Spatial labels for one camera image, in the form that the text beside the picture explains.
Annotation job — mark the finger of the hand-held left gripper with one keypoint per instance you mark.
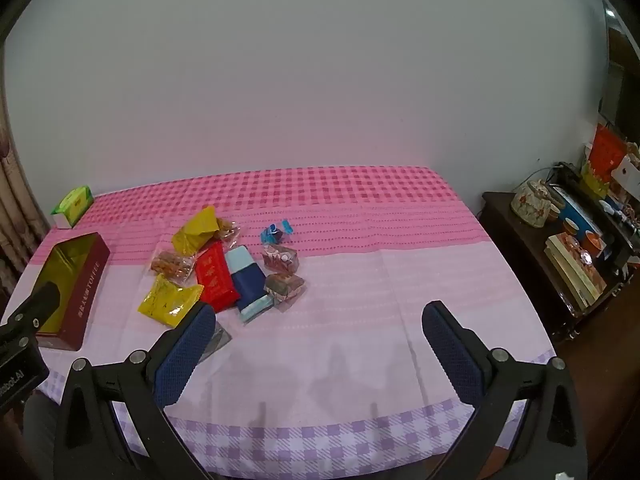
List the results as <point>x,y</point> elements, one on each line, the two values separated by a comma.
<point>37,302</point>

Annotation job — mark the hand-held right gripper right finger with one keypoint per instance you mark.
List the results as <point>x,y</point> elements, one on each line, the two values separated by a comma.
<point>450,355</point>

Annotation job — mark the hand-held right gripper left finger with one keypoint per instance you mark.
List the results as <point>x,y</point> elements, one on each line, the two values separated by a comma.
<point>185,355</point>

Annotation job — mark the grey clear snack packet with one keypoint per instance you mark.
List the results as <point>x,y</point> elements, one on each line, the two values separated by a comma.
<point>220,340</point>

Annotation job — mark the red and gold tin box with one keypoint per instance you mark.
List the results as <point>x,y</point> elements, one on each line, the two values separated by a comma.
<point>85,295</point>

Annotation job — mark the yellow foil snack packet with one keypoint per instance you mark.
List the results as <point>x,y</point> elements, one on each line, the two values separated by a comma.
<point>165,302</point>
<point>192,232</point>

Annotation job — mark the red foil snack packet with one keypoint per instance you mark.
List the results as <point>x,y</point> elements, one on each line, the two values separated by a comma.
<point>215,280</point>

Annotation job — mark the clear packet of brown snacks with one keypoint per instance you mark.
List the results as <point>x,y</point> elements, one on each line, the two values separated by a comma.
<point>172,265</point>
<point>227,234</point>

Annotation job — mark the navy and light blue packet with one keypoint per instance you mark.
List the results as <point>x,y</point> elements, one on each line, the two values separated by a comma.
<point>247,285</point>

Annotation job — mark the clear cake slice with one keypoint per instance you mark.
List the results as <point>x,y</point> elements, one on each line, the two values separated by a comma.
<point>280,260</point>
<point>284,287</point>

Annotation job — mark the small blue candy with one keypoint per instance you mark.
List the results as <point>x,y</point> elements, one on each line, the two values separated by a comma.
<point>273,233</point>

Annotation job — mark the person's leg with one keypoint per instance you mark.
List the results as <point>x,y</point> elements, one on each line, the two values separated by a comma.
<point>40,430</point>

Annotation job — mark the green tissue box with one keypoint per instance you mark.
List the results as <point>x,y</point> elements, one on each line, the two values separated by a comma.
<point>75,202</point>

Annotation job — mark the pink and purple checked tablecloth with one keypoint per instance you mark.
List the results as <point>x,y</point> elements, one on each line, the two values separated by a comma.
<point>350,310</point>

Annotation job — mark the dark wooden cabinet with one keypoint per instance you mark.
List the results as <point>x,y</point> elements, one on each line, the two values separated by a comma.
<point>505,230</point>

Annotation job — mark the stack of cream books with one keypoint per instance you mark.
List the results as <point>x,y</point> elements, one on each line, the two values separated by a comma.
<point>575,270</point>

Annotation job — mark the floral ceramic teapot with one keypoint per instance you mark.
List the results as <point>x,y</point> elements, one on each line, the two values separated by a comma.
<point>532,202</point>

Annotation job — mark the orange cup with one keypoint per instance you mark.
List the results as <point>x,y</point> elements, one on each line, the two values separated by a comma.
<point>591,242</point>

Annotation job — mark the blue box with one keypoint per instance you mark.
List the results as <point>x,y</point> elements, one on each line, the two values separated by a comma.
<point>577,210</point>

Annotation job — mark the white paper card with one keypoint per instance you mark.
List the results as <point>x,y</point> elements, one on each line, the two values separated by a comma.
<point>627,172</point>

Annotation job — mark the red paper bag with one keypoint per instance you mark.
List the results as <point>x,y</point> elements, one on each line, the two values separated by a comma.
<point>607,152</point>

